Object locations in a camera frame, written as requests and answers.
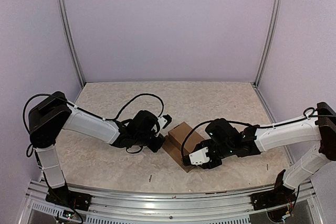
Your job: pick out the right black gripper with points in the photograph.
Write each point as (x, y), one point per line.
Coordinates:
(206, 165)

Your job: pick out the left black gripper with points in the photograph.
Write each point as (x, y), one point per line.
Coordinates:
(155, 148)

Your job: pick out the brown cardboard box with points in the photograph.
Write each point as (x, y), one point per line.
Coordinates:
(173, 143)

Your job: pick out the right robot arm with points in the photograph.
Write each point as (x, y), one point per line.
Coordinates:
(317, 127)

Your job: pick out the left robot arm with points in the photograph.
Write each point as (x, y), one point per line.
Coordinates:
(55, 113)

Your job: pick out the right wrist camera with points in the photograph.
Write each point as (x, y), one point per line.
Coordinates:
(196, 158)

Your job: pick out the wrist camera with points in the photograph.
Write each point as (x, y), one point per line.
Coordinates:
(196, 158)
(164, 121)

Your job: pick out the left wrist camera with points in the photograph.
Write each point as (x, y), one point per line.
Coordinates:
(164, 121)

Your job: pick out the front aluminium rail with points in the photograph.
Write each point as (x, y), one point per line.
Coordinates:
(114, 206)

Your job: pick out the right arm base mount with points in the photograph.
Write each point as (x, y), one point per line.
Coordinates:
(272, 198)

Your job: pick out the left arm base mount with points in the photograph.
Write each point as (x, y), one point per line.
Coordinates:
(74, 200)

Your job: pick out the right aluminium frame post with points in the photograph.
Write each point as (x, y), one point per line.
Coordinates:
(268, 42)

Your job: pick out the aluminium frame post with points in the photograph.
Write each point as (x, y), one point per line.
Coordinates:
(70, 42)
(268, 42)

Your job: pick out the left aluminium frame post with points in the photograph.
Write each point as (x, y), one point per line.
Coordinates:
(70, 42)

